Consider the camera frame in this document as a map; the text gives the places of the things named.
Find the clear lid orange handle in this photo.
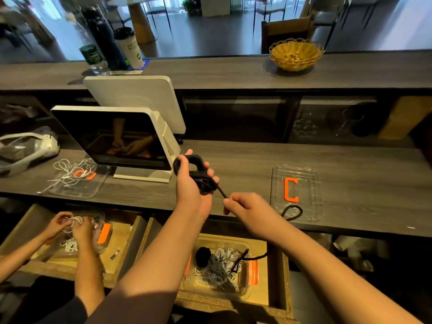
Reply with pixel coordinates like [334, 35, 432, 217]
[46, 160, 110, 200]
[270, 164, 324, 223]

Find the black metal chair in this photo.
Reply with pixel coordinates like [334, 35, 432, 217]
[307, 0, 342, 50]
[147, 0, 173, 32]
[253, 0, 288, 32]

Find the clear container drawer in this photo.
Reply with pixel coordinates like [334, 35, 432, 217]
[53, 212, 113, 257]
[181, 239, 259, 300]

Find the person's left forearm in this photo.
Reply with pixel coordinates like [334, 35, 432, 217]
[88, 212, 212, 324]

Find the yellow woven basket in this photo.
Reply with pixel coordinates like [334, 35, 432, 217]
[269, 38, 325, 72]

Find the white paper coffee cup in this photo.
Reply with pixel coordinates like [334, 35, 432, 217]
[113, 27, 145, 70]

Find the wooden drawer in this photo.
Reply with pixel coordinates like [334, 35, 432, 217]
[135, 218, 298, 323]
[0, 202, 148, 289]

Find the pile of white containers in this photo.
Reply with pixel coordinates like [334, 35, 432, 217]
[334, 234, 392, 273]

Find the blue white notebook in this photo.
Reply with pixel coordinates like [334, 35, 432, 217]
[111, 59, 151, 75]

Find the white headset device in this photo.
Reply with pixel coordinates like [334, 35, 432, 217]
[0, 128, 60, 178]

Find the brown wooden chair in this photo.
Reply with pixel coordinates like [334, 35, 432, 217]
[261, 17, 313, 54]

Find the white customer display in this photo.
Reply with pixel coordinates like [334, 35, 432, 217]
[82, 75, 187, 135]

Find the another person's forearm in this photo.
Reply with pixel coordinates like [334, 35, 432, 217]
[73, 243, 106, 316]
[0, 234, 50, 284]

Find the clear plastic water bottle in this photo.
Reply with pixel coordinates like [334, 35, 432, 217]
[66, 13, 109, 76]

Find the black cable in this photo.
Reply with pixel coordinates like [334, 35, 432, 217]
[194, 247, 212, 269]

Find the person's left hand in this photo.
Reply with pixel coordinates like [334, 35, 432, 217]
[174, 149, 221, 221]

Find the bundle of black cables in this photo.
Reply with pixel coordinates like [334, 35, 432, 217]
[173, 155, 304, 274]

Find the pile of cables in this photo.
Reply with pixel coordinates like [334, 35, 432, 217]
[38, 158, 97, 194]

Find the round wooden table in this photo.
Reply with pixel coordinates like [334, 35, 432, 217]
[111, 0, 158, 45]

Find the person's right hand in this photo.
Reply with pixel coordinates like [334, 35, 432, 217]
[223, 192, 292, 242]

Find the white touchscreen monitor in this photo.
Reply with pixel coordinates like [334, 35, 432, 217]
[50, 106, 182, 184]

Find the black thermos bottle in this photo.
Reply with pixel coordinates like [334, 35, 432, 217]
[82, 6, 131, 72]

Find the flat cardboard sheet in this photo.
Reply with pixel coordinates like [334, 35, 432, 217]
[378, 96, 432, 140]

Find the green potted plant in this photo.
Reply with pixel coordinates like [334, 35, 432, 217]
[182, 0, 202, 16]

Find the person's right forearm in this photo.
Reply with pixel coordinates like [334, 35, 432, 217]
[273, 222, 423, 324]

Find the grey wooden bar counter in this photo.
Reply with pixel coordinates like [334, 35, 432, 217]
[0, 50, 432, 92]

